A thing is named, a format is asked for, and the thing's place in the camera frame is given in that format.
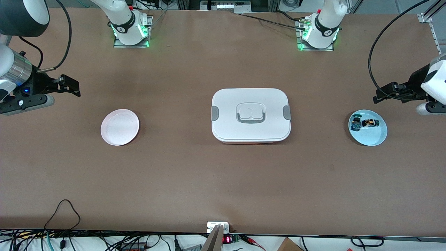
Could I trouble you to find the black cable loop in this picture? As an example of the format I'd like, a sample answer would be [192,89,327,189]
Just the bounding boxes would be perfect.
[350,236,384,247]

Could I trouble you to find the thin black looped cable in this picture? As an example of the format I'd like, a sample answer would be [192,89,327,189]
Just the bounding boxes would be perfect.
[44,199,81,230]

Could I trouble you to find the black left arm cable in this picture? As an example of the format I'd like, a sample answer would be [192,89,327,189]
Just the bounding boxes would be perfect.
[368,0,446,100]

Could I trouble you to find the brown cardboard box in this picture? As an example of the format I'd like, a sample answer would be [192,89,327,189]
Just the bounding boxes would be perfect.
[277,237,304,251]

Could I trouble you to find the red clip wires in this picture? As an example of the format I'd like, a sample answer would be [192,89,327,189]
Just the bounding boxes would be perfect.
[240,235,265,251]

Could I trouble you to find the aluminium frame bracket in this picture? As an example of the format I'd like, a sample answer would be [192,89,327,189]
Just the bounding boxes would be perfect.
[418,0,446,56]

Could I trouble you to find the light blue round plate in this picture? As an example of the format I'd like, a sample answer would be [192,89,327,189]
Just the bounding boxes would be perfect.
[348,109,388,146]

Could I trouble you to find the grey camera post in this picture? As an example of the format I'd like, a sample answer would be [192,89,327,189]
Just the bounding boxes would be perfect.
[201,224,224,251]

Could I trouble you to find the black cable on table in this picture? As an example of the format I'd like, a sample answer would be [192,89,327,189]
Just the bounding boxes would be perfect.
[237,12,307,28]

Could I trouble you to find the white lunch box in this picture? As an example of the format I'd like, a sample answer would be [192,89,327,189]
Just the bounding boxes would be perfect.
[211,88,291,144]

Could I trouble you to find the black cable bundle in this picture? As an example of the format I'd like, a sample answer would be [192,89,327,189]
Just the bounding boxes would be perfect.
[0,228,209,251]

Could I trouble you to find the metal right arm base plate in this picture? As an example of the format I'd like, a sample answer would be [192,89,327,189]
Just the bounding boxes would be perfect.
[113,16,154,48]

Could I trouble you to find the pink round plate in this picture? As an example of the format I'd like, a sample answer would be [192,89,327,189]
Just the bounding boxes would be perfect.
[101,109,140,146]

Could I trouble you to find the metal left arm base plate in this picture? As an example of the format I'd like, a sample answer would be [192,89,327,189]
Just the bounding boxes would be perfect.
[297,19,335,52]

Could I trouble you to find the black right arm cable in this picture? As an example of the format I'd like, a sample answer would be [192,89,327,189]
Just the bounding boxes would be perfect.
[19,0,72,74]

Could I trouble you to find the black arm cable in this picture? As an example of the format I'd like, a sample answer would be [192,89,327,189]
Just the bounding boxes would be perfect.
[368,0,446,100]
[19,0,72,74]

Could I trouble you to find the grey equipment rack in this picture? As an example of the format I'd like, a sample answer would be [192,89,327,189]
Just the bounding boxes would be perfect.
[176,0,279,13]

